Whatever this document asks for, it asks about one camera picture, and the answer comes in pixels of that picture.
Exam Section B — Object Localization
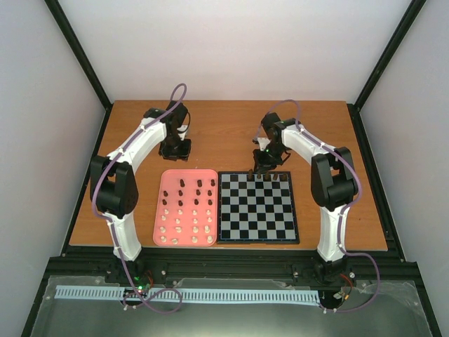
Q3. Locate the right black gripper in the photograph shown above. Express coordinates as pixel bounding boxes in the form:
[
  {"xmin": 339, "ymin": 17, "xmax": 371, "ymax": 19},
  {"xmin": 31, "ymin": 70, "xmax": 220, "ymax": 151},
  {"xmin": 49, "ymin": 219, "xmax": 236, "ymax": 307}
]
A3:
[{"xmin": 253, "ymin": 143, "xmax": 286, "ymax": 173}]

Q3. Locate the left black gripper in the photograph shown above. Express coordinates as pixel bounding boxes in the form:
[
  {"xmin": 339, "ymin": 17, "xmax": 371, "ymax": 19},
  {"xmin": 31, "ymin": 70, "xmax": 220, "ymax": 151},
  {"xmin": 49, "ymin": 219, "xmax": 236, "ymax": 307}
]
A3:
[{"xmin": 159, "ymin": 134, "xmax": 192, "ymax": 162}]

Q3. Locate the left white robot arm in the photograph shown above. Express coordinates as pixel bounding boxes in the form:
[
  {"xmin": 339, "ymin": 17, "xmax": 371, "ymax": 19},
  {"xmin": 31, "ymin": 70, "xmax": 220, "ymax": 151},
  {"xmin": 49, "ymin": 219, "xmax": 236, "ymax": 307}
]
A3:
[{"xmin": 90, "ymin": 100, "xmax": 192, "ymax": 283}]

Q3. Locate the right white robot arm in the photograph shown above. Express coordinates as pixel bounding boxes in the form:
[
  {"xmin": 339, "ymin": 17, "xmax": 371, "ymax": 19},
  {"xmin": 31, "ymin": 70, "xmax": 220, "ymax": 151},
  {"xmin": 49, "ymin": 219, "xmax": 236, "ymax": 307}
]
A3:
[{"xmin": 253, "ymin": 112, "xmax": 360, "ymax": 284}]

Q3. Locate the black and white chessboard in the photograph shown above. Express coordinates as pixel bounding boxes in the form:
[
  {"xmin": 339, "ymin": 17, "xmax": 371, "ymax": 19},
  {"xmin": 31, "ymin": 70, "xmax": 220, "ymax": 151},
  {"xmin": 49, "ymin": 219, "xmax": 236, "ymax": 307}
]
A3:
[{"xmin": 217, "ymin": 171, "xmax": 300, "ymax": 244}]

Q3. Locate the pink plastic tray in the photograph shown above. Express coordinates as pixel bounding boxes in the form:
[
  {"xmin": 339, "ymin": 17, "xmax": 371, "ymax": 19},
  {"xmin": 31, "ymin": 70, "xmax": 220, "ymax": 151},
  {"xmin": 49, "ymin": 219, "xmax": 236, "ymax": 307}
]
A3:
[{"xmin": 153, "ymin": 169, "xmax": 218, "ymax": 247}]

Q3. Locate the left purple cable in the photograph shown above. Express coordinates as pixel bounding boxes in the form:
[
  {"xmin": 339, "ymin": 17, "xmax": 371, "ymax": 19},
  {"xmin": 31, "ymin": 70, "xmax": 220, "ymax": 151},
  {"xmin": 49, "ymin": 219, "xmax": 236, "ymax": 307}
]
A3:
[{"xmin": 91, "ymin": 83, "xmax": 183, "ymax": 314}]

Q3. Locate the black aluminium base frame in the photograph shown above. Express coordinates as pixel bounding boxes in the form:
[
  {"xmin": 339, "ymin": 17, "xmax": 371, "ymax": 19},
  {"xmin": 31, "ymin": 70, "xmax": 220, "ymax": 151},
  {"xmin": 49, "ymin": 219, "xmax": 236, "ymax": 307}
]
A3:
[{"xmin": 22, "ymin": 104, "xmax": 441, "ymax": 336}]

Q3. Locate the left black frame post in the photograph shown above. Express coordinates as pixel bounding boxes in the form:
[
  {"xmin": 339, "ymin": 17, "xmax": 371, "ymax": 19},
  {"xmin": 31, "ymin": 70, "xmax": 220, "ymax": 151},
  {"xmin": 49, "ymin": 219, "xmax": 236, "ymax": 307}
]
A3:
[{"xmin": 44, "ymin": 0, "xmax": 113, "ymax": 112}]

